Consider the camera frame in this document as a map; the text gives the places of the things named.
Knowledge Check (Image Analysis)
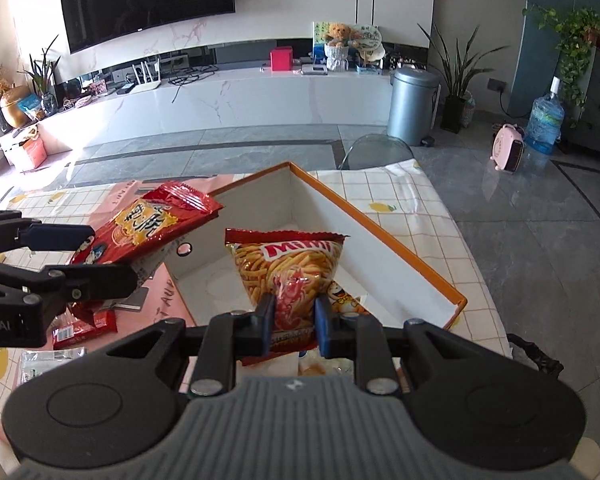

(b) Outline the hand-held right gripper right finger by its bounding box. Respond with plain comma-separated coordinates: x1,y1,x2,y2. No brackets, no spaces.
314,297,482,395

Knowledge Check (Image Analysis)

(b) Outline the checkered lemon tablecloth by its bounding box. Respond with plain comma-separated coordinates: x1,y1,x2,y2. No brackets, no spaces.
0,157,514,480

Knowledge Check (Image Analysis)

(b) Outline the green orchid plant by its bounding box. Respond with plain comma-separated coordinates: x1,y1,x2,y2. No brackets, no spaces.
22,35,61,114

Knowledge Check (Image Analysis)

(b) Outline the black curved television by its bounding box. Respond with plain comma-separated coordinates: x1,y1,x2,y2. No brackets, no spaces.
58,0,236,55

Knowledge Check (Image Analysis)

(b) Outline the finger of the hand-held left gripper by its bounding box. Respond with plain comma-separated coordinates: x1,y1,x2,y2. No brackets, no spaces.
0,210,97,262
0,259,139,307

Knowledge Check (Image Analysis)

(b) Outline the red cube box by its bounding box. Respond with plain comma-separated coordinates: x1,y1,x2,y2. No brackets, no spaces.
270,46,294,72

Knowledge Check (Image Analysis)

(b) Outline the orange cartoon snack packet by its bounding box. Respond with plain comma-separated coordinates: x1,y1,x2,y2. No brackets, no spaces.
329,280,373,317

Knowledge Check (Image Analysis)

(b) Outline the round hand fan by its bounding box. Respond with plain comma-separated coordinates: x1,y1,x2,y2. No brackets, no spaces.
352,29,387,64

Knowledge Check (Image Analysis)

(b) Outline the orange cardboard box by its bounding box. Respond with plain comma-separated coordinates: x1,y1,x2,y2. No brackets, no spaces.
167,161,468,357

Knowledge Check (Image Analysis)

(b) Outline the pink space heater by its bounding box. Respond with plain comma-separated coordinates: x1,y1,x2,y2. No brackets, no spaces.
489,123,526,174

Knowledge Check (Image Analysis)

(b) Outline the red stick snack packet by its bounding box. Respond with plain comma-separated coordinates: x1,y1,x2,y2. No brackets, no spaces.
224,227,351,367

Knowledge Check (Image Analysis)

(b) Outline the red cartoon snack packet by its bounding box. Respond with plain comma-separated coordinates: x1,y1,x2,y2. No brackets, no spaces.
69,181,225,270

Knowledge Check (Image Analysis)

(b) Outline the blue water jug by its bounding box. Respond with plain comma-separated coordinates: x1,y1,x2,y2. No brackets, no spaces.
523,76,566,155

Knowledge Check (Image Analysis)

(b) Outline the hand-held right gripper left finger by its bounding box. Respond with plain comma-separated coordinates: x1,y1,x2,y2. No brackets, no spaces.
107,295,277,397

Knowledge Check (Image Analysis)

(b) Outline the grey pedal trash can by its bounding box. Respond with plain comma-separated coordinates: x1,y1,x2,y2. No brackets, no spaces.
386,66,441,147

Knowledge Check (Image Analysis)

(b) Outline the long leaf plant black pot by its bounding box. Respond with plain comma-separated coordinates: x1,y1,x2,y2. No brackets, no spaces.
417,22,511,134

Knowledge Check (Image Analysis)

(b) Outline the small red snack packet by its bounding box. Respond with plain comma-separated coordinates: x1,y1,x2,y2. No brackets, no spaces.
52,304,119,351

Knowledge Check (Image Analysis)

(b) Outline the clear green snack packet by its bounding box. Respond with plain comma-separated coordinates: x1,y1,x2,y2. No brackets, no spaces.
17,347,88,387

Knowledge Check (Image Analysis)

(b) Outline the white router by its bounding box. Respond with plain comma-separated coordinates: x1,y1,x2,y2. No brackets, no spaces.
129,58,162,94

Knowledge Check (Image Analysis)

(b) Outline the brown teddy bear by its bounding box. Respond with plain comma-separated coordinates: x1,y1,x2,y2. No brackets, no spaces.
323,22,354,49

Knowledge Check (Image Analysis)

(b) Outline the white lace basket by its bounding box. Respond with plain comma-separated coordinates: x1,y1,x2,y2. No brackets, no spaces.
325,45,351,72

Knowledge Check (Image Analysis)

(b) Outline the gold vase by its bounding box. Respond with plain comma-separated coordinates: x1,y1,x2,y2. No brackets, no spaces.
0,85,34,130

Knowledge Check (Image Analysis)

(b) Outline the dark green cabinet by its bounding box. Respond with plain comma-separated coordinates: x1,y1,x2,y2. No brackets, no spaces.
562,40,600,157

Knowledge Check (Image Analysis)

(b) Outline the orange white carton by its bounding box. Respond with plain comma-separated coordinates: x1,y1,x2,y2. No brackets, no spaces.
4,126,49,174

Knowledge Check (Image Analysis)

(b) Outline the clear glass chair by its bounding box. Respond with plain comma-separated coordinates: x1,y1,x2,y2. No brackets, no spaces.
339,132,414,171

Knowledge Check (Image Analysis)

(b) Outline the white marble media console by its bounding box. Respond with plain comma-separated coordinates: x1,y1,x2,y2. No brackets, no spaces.
0,66,397,162

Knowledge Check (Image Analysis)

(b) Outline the trailing pothos plant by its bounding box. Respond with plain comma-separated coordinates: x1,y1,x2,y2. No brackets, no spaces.
522,6,600,107

